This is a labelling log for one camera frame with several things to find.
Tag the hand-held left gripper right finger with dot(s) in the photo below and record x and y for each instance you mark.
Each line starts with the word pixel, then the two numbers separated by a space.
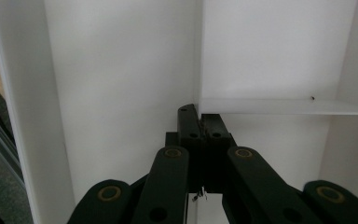
pixel 216 133

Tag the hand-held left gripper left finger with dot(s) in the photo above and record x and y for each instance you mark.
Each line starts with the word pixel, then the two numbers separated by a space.
pixel 188 130

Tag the aluminium floor rail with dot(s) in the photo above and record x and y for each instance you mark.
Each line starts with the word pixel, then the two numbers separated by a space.
pixel 0 133

